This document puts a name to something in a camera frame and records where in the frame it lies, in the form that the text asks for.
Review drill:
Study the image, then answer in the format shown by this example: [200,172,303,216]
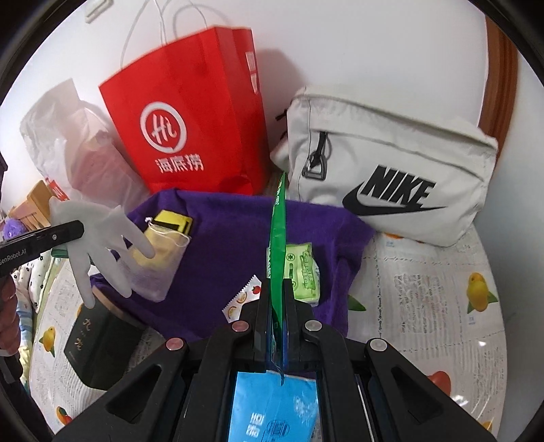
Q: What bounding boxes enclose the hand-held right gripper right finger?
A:
[283,278,498,442]

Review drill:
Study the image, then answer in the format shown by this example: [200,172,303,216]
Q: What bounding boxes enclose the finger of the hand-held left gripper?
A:
[23,220,84,252]

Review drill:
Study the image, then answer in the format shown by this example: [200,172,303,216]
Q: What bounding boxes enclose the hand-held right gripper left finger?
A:
[53,278,273,442]

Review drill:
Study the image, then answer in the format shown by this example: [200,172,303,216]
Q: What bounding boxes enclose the fruit print wipe packet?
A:
[222,274,263,321]

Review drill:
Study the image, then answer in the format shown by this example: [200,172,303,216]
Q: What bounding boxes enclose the white glove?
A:
[48,196,156,309]

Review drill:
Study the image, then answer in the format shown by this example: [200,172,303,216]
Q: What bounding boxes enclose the small green tissue pack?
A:
[286,242,320,307]

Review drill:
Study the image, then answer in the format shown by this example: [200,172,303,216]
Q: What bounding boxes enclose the green packet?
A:
[266,171,290,385]

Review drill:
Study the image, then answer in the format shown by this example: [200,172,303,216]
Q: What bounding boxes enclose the translucent mesh drawstring pouch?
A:
[119,218,190,302]

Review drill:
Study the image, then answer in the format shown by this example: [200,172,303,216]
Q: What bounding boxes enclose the yellow zip pouch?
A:
[132,210,193,268]

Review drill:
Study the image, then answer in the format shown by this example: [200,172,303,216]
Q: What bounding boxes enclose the person's left hand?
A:
[0,275,21,355]

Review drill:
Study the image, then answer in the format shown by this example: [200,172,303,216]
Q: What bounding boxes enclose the white floral cloth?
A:
[11,255,54,313]

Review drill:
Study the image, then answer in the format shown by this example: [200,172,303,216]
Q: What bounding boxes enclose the purple plush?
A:
[2,218,26,239]

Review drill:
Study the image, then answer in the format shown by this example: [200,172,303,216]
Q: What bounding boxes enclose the blue tissue pack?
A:
[227,371,319,442]

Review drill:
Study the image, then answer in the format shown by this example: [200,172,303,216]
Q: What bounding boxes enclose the purple towel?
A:
[89,189,377,345]

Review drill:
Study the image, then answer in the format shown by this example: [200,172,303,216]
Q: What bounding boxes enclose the white plastic bag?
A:
[19,79,149,213]

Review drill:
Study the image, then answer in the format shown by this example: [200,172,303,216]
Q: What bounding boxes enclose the dark green box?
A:
[63,302,143,389]

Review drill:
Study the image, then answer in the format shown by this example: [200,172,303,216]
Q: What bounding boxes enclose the fruit print tablecloth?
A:
[25,232,508,442]

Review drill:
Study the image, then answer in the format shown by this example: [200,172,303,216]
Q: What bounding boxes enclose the red paper bag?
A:
[99,0,269,196]

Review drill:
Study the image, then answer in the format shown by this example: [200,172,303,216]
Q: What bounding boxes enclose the grey waist bag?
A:
[270,85,499,247]

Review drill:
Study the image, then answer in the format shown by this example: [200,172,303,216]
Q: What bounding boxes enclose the white light switch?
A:
[84,0,113,23]

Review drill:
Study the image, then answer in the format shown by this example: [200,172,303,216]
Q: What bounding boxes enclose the wooden door frame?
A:
[478,17,518,141]

